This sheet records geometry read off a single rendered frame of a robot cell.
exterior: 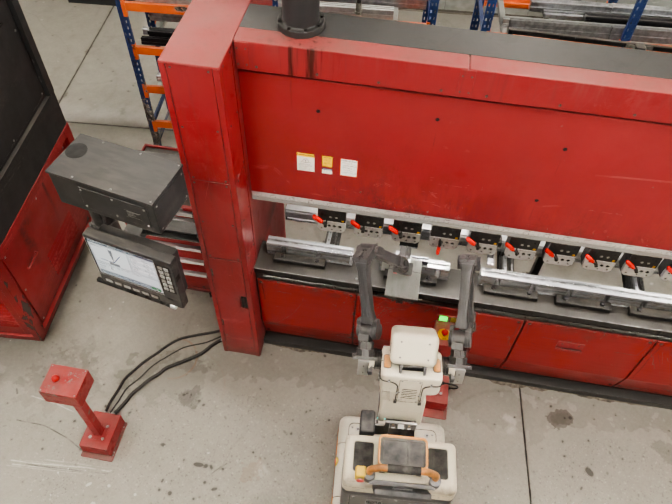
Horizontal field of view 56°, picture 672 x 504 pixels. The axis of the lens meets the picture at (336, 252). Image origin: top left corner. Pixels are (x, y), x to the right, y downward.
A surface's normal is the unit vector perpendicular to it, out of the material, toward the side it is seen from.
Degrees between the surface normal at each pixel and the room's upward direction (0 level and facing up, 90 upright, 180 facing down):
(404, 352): 48
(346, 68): 90
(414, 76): 90
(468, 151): 90
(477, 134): 90
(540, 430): 0
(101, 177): 1
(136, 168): 1
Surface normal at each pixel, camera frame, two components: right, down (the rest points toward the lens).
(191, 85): -0.17, 0.77
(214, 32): 0.03, -0.62
